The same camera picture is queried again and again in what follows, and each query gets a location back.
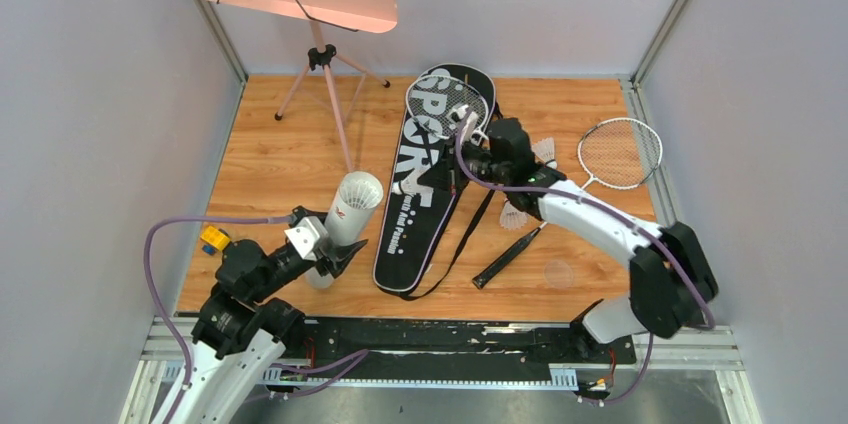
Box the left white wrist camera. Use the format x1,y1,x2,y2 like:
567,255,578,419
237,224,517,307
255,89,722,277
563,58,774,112
284,216,329,261

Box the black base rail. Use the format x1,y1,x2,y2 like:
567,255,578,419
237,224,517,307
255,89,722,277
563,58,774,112
142,314,743,402

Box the yellow blue toy block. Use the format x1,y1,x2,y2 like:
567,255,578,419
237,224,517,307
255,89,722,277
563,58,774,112
199,226,231,256

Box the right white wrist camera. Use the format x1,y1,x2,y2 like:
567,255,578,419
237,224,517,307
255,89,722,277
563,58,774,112
449,104,486,145

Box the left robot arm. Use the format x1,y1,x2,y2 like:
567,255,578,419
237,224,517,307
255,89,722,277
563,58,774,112
143,206,367,423

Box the white shuttlecock tube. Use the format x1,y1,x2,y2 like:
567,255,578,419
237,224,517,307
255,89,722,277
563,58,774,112
305,171,384,289

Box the shuttlecock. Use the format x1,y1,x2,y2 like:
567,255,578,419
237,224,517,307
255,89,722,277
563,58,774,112
499,200,528,230
532,137,558,169

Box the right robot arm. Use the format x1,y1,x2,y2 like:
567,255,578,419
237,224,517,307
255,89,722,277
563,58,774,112
392,116,719,362

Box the black sport racket bag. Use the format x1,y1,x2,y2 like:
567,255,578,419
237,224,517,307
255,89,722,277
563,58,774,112
372,63,502,301

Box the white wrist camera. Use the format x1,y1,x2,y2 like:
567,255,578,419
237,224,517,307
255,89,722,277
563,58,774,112
284,216,329,261
449,104,486,145

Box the white racket on bag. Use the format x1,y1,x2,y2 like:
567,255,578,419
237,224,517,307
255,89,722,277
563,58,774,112
405,74,492,140

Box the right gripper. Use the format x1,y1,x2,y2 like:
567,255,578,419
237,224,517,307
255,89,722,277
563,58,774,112
417,135,510,196

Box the white racket red strings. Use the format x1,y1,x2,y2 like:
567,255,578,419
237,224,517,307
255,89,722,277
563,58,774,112
472,117,664,290

